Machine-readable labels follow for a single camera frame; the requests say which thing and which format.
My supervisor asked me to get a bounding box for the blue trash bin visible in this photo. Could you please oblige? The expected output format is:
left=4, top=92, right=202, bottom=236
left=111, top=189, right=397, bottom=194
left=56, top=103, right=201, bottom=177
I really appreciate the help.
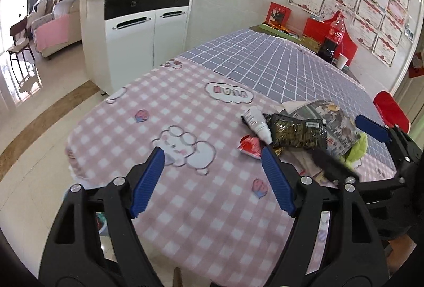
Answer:
left=96, top=212, right=108, bottom=236

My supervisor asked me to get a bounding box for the red small sauce packet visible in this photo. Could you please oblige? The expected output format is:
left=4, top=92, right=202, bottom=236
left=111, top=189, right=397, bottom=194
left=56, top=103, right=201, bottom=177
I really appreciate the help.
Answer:
left=238, top=135, right=262, bottom=160

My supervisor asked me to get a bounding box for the cola bottle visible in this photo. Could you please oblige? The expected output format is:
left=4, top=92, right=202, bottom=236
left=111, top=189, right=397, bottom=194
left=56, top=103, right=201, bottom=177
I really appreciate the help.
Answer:
left=318, top=11, right=346, bottom=64

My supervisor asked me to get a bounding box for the beige sofa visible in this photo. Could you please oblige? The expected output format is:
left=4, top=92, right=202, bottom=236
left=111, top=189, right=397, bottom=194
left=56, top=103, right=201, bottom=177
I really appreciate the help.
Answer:
left=27, top=0, right=82, bottom=59

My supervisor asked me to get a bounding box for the dark wooden chair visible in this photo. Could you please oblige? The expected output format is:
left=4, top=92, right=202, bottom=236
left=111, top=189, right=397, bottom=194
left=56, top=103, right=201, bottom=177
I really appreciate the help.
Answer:
left=7, top=17, right=35, bottom=75

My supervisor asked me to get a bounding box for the white black sideboard cabinet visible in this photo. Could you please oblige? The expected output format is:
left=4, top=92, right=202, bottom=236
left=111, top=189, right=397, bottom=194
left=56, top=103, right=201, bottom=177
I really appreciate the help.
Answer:
left=81, top=0, right=191, bottom=95

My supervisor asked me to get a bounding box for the pink checkered tablecloth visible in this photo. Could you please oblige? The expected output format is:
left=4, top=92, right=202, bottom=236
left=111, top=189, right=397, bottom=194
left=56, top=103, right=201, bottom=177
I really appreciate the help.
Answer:
left=66, top=57, right=293, bottom=286

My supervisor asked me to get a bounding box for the white paper cup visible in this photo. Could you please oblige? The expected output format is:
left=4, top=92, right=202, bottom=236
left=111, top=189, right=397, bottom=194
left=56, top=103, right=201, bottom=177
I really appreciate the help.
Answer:
left=335, top=54, right=348, bottom=70

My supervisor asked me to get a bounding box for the dark gold snack wrapper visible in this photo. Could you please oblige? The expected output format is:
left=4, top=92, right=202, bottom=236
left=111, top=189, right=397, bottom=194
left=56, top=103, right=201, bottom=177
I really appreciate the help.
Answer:
left=264, top=114, right=327, bottom=150

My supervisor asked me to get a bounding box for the white small squeeze bottle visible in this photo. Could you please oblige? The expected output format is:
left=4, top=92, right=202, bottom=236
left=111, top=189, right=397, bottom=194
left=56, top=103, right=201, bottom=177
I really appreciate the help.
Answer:
left=242, top=106, right=272, bottom=145

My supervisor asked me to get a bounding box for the pink blanket on sofa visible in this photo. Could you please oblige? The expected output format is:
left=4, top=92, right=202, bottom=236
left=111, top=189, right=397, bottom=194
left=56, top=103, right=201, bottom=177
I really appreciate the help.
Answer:
left=34, top=15, right=70, bottom=52

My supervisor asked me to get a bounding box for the red photo card stand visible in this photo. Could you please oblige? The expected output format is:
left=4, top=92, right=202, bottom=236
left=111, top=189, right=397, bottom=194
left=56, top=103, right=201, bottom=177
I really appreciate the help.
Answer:
left=265, top=2, right=292, bottom=30

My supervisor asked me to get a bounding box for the green leaf plush toy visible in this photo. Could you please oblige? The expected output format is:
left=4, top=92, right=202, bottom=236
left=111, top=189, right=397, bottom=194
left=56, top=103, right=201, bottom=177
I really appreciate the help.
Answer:
left=341, top=132, right=368, bottom=169

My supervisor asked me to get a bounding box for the grey grid tablecloth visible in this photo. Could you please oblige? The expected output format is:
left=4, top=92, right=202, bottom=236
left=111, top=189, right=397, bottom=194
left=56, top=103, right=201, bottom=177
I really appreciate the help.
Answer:
left=179, top=27, right=390, bottom=155

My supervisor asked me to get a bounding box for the camouflage pattern bag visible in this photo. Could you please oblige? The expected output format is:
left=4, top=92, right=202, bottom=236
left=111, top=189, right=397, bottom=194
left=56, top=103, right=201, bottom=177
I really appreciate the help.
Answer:
left=283, top=100, right=361, bottom=156

